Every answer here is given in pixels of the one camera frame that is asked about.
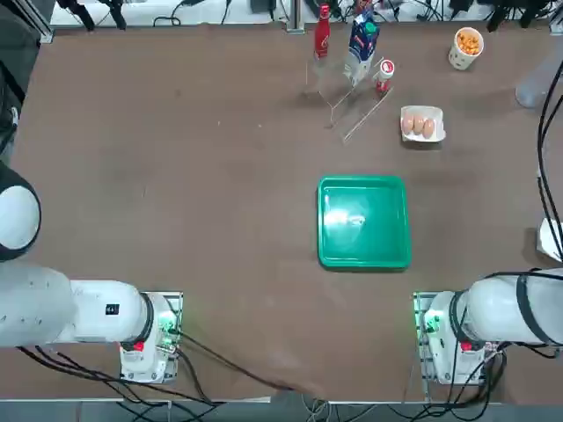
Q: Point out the aluminium profile post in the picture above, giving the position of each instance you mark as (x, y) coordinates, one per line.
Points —
(295, 15)

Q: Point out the white bottle with red cap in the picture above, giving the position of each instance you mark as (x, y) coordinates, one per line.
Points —
(384, 72)

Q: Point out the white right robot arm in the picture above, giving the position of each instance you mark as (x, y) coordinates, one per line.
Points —
(497, 312)

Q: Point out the black tripod legs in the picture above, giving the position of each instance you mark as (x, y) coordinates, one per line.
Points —
(85, 13)

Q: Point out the blue white milk carton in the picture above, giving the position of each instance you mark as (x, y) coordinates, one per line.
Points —
(360, 44)

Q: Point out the clear acrylic shelf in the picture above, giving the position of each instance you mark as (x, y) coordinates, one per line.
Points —
(338, 107)

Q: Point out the green plastic tray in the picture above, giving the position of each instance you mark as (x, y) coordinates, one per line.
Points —
(334, 193)

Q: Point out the paper cup of orange snacks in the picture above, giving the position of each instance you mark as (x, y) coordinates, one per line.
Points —
(462, 55)

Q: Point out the brown egg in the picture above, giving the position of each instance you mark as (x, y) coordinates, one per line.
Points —
(418, 125)
(409, 123)
(428, 127)

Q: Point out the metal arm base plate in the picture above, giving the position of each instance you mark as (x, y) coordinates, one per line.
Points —
(177, 300)
(418, 301)

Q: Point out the red drink bottle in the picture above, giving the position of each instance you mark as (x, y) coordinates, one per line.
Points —
(322, 35)

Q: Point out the white egg box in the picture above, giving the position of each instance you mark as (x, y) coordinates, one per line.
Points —
(411, 137)

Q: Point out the aluminium frame rail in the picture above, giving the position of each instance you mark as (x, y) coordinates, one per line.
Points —
(37, 26)

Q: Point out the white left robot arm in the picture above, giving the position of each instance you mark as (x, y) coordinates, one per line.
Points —
(44, 307)

